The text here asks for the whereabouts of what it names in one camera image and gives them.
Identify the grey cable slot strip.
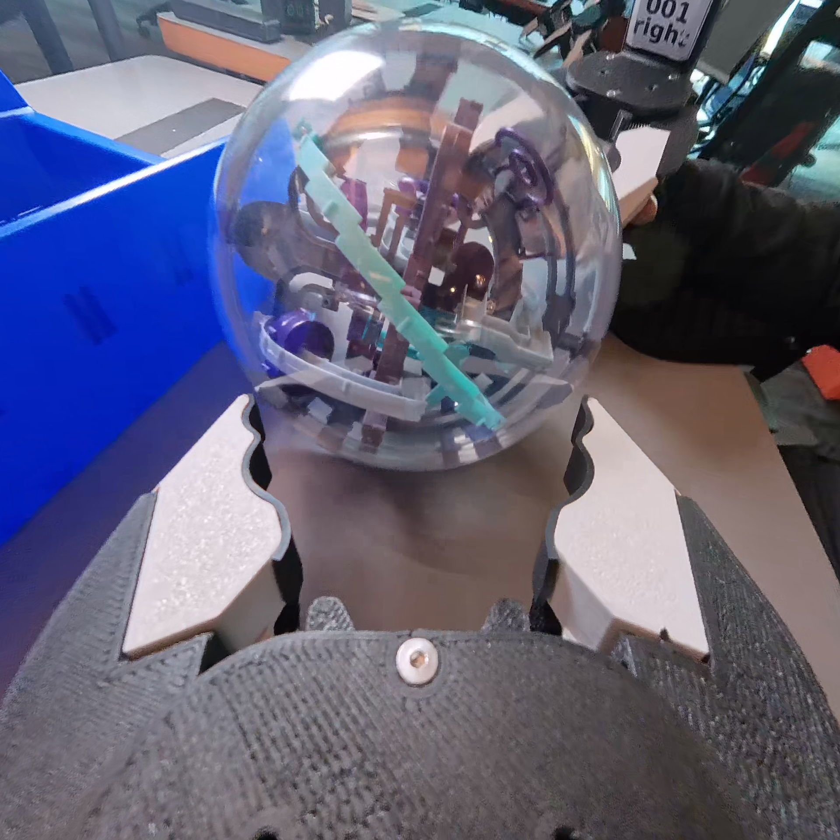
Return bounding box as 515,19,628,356
115,98,247,158

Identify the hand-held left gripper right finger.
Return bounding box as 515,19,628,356
530,395,712,662

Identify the flat black device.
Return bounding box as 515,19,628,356
171,0,283,43

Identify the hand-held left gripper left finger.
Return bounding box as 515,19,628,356
120,394,303,660

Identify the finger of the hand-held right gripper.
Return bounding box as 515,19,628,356
616,128,672,227

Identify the person's right forearm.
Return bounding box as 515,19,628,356
610,159,840,382

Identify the grey desk orange edge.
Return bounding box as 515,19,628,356
156,0,368,84

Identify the clear maze ball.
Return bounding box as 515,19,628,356
213,20,623,470

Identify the black metal frame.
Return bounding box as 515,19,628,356
702,0,840,172

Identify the blue plastic bin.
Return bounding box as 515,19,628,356
0,69,277,546

